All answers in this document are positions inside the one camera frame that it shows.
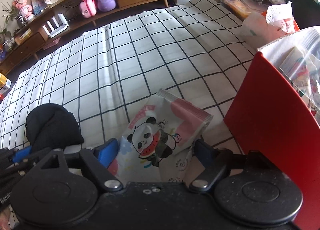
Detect blue picture book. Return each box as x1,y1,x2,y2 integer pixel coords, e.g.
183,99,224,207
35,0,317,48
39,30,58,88
31,0,48,16

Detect white orange tissue bag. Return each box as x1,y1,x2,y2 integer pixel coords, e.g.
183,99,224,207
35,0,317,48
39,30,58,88
240,2,300,51

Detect flat pink box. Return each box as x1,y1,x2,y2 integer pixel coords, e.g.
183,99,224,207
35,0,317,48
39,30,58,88
42,39,62,51

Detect pink plush doll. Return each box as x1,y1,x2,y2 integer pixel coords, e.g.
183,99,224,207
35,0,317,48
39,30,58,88
12,0,34,18

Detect pink toy case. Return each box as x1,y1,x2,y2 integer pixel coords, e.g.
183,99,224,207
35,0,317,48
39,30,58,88
79,0,97,18

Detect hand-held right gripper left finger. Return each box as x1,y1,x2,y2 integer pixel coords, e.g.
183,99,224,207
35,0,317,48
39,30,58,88
32,138,123,192

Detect clear plastic storage box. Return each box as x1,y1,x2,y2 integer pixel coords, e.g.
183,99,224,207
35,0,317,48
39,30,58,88
217,0,286,21

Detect small potted plant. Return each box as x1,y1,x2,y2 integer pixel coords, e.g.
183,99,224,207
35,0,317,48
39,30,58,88
0,2,27,29

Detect thin leafy potted plant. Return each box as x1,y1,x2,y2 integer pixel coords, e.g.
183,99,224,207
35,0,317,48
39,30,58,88
0,28,16,53

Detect yellow carton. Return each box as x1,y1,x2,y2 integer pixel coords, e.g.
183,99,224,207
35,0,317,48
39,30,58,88
0,74,12,90

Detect black cloth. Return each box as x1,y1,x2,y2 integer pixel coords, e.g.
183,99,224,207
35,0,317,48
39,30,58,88
26,104,85,153

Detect white router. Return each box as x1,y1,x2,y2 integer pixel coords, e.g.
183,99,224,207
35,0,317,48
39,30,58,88
42,14,69,38

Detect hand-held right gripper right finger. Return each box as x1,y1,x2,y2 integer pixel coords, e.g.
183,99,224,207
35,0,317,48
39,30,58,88
189,139,285,192

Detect panda print tissue packet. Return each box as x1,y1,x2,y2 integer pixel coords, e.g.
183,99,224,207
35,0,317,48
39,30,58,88
107,88,213,183

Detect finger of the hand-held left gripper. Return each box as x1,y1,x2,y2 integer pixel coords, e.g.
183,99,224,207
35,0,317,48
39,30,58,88
0,146,44,180

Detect small cardboard box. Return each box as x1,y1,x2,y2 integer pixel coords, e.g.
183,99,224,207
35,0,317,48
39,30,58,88
14,29,33,46

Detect dark green container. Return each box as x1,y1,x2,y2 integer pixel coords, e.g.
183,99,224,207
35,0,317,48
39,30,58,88
286,0,320,30

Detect red cardboard box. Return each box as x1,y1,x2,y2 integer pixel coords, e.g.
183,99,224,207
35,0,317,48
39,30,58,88
224,26,320,230

